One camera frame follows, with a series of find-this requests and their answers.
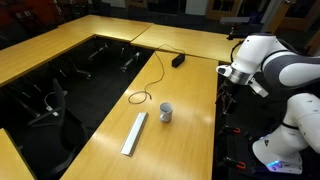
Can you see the black clamp with orange tip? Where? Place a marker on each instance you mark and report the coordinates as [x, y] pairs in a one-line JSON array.
[[233, 130], [234, 163]]

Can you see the silver cable tray lid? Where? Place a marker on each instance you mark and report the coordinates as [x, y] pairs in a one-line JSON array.
[[134, 134]]

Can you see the white ceramic mug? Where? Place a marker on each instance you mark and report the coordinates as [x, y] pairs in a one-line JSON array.
[[166, 111]]

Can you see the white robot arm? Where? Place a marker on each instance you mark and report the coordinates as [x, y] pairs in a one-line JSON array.
[[282, 68]]

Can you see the black power adapter box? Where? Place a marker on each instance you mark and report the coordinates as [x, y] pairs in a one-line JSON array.
[[178, 60]]

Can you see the black office chair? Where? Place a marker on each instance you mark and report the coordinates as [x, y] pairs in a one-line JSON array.
[[53, 140]]

